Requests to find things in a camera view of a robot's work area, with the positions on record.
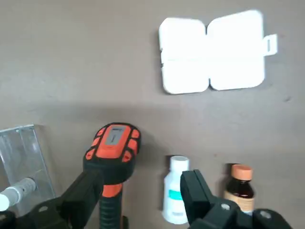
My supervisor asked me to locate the white medicine bottle green label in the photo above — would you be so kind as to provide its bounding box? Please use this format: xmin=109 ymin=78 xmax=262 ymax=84
xmin=162 ymin=155 xmax=191 ymax=225

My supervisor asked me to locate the clear acrylic wedge shelf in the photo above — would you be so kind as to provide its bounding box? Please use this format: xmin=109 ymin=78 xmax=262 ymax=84
xmin=0 ymin=123 xmax=57 ymax=215

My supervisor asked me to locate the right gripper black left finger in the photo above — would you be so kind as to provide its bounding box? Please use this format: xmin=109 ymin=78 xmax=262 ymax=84
xmin=0 ymin=169 xmax=105 ymax=229

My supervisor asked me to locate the small white-capped vial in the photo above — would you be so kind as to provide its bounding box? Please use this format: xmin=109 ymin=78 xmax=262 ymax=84
xmin=0 ymin=177 xmax=38 ymax=212

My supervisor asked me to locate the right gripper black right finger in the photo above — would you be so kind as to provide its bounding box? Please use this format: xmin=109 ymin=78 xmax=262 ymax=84
xmin=180 ymin=168 xmax=295 ymax=229

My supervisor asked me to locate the brown medicine bottle orange cap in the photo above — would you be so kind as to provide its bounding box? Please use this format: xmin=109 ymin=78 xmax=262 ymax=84
xmin=223 ymin=164 xmax=255 ymax=215

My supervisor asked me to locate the orange black barcode scanner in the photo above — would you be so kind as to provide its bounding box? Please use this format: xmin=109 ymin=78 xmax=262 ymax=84
xmin=82 ymin=122 xmax=143 ymax=229

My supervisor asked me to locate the white plastic pill box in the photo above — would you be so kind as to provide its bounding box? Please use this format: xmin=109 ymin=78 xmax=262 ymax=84
xmin=158 ymin=9 xmax=279 ymax=95

